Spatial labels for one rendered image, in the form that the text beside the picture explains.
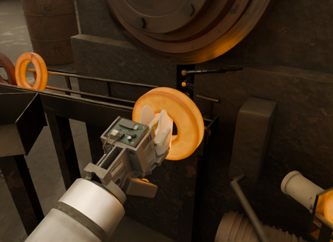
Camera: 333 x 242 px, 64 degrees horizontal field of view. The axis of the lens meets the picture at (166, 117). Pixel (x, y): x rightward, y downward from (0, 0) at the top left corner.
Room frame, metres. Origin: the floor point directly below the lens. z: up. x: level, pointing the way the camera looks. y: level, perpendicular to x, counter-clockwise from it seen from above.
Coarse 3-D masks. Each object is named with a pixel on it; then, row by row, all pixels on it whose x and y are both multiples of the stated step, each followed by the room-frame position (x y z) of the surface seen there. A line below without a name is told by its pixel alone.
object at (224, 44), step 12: (252, 0) 0.59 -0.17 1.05; (264, 0) 0.58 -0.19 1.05; (108, 12) 0.78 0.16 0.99; (252, 12) 0.59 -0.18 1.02; (264, 12) 0.58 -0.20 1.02; (120, 24) 0.76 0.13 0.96; (240, 24) 0.60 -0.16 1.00; (252, 24) 0.59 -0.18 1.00; (132, 36) 0.74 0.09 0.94; (228, 36) 0.61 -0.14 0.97; (240, 36) 0.60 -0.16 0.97; (144, 48) 0.72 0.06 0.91; (204, 48) 0.64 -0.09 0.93; (216, 48) 0.62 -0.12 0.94; (228, 48) 0.61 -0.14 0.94; (168, 60) 0.69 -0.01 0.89; (180, 60) 0.67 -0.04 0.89; (192, 60) 0.65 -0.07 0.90; (204, 60) 0.64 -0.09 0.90
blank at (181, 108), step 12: (144, 96) 0.48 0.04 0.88; (156, 96) 0.46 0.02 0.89; (168, 96) 0.45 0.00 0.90; (180, 96) 0.46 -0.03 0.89; (156, 108) 0.46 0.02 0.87; (168, 108) 0.45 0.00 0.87; (180, 108) 0.44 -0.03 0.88; (192, 108) 0.44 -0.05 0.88; (132, 120) 0.49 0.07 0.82; (180, 120) 0.44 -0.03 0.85; (192, 120) 0.43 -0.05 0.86; (180, 132) 0.44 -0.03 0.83; (192, 132) 0.42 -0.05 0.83; (180, 144) 0.44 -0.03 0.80; (192, 144) 0.42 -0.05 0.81; (168, 156) 0.45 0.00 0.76; (180, 156) 0.43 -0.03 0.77
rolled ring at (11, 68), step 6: (0, 54) 1.16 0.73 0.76; (0, 60) 1.13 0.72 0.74; (6, 60) 1.14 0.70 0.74; (6, 66) 1.12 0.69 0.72; (12, 66) 1.14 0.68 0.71; (6, 72) 1.12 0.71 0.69; (12, 72) 1.12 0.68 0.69; (0, 78) 1.20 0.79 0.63; (12, 78) 1.12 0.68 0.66; (12, 84) 1.12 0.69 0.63
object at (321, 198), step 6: (324, 192) 0.38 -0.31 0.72; (330, 192) 0.39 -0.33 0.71; (318, 198) 0.37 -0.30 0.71; (324, 198) 0.38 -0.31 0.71; (318, 204) 0.37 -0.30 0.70; (318, 210) 0.38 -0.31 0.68; (312, 216) 0.37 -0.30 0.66; (324, 216) 0.38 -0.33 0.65; (312, 222) 0.37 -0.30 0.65; (312, 228) 0.37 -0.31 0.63
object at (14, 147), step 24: (0, 96) 0.84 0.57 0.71; (24, 96) 0.84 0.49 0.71; (0, 120) 0.83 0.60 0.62; (24, 120) 0.70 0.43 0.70; (0, 144) 0.71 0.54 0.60; (24, 144) 0.65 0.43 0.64; (0, 168) 0.71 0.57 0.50; (24, 168) 0.75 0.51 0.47; (24, 192) 0.71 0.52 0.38; (24, 216) 0.71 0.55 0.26
